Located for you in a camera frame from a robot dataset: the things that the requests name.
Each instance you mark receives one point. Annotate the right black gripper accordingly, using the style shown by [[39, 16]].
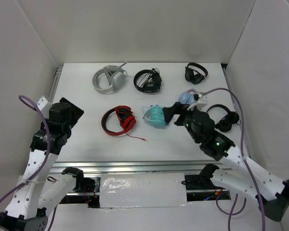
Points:
[[177, 108]]

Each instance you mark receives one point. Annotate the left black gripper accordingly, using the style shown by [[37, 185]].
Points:
[[76, 112]]

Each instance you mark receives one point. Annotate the red black headphones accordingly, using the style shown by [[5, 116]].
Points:
[[125, 117]]

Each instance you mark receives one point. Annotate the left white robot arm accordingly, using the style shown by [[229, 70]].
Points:
[[26, 207]]

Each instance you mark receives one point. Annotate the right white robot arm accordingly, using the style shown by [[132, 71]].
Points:
[[255, 182]]

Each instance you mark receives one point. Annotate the pink blue cat-ear headphones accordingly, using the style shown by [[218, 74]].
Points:
[[185, 96]]

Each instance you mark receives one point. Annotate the teal white headphones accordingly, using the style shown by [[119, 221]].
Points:
[[154, 116]]

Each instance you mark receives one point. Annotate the black folded headphones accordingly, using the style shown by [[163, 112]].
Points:
[[195, 73]]

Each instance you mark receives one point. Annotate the black thin-band headphones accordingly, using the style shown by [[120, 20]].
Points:
[[231, 118]]

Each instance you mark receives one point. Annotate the white grey headphones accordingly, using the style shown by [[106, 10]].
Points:
[[115, 75]]

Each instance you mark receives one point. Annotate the white foil-edged panel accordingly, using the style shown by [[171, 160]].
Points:
[[142, 190]]

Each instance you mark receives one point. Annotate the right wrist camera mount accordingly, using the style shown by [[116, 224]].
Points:
[[197, 99]]

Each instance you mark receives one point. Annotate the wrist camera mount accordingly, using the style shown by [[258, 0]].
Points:
[[197, 99], [43, 105]]

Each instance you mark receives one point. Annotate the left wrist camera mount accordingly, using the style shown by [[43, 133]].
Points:
[[43, 105]]

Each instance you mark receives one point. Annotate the black wired headphones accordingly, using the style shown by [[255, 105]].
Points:
[[148, 80]]

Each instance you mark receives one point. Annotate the aluminium rail frame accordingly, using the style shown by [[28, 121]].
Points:
[[144, 148]]

